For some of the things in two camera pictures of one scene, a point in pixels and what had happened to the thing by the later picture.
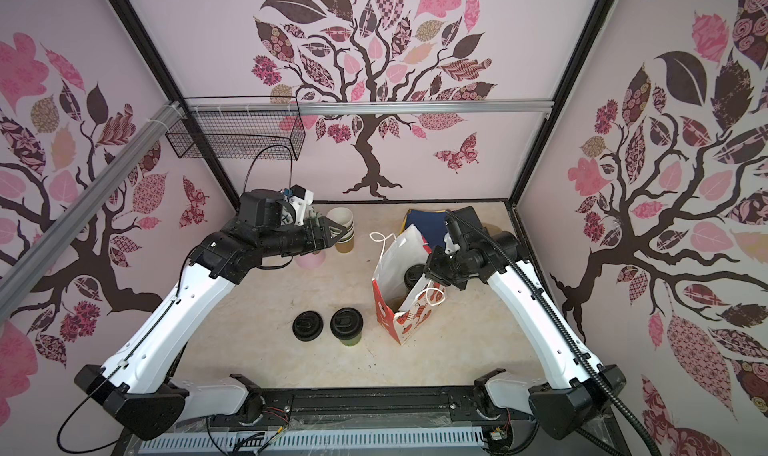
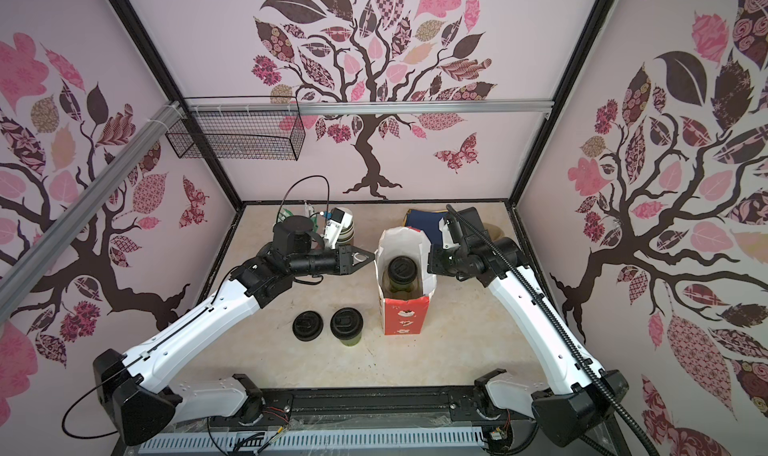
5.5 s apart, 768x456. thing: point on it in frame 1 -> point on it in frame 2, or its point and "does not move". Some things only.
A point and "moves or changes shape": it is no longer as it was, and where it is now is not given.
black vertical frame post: [164, 76] does not move
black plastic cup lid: [346, 323] does not move
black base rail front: [353, 407] does not move
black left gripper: [314, 243] -> [345, 258]
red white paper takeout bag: [407, 311] moves or changes shape
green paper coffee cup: [351, 342] does not move
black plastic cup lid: [412, 275] moves or changes shape
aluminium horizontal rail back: [368, 107] does not move
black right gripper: [433, 269] does not move
